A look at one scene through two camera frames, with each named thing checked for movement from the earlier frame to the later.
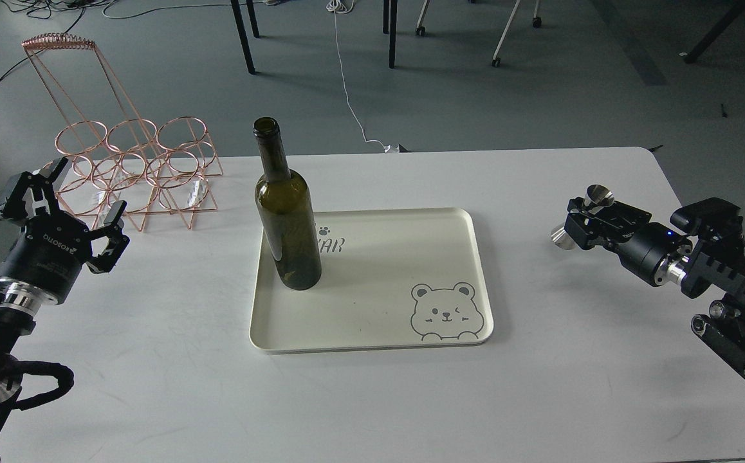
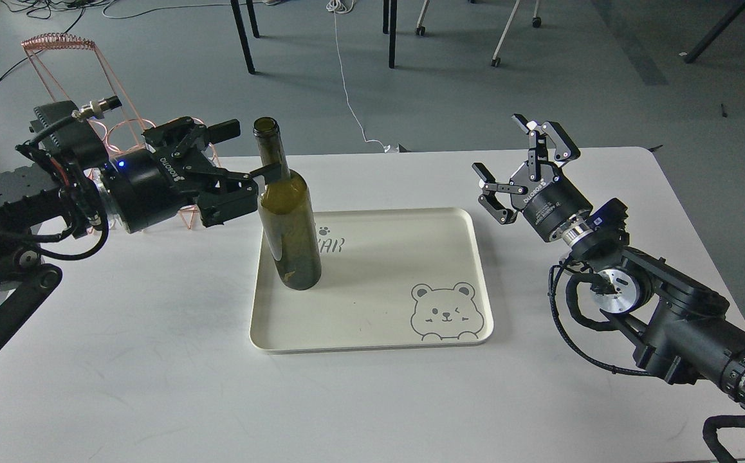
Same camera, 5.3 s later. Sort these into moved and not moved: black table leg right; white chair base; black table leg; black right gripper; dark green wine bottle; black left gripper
Moved: black left gripper; black right gripper
Not moved: white chair base; black table leg right; black table leg; dark green wine bottle
